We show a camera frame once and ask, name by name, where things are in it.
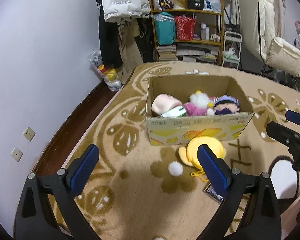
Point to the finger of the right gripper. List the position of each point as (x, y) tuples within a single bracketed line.
[(282, 134), (293, 116)]

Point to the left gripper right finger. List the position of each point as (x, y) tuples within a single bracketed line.
[(261, 217)]

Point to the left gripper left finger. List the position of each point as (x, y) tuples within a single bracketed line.
[(35, 219)]

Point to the black tissue pack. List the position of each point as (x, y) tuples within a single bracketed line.
[(210, 191)]

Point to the purple hair plush doll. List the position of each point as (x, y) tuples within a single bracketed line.
[(226, 105)]

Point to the white fluffy plush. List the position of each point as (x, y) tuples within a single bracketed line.
[(201, 100)]

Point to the magenta plush toy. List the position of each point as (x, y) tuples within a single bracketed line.
[(193, 110)]

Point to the yellow round plush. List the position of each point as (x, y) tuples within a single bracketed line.
[(201, 152)]

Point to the pink cylinder plush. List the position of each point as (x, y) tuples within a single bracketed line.
[(163, 103)]

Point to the white trolley cart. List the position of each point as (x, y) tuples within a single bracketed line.
[(232, 50)]

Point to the cardboard box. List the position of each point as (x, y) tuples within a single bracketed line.
[(180, 130)]

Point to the cream recliner chair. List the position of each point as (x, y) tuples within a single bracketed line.
[(258, 26)]

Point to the stack of books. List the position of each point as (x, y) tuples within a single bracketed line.
[(167, 53)]

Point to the red gift bag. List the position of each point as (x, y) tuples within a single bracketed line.
[(185, 27)]

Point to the black box with 40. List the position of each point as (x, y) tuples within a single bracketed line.
[(196, 4)]

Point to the teal bag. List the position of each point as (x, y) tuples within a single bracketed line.
[(164, 28)]

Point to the plastic bag of toys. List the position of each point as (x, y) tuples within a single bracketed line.
[(108, 74)]

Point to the beige trench coat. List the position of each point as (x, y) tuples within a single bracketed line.
[(129, 51)]

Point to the wooden shelf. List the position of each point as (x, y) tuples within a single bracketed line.
[(208, 31)]

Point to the white puffer jacket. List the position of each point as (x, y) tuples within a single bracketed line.
[(117, 11)]

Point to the lower wall socket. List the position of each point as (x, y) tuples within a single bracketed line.
[(16, 154)]

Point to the wall socket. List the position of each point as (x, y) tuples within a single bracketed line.
[(16, 154), (29, 133)]

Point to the upper wall socket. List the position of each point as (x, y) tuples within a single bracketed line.
[(29, 133)]

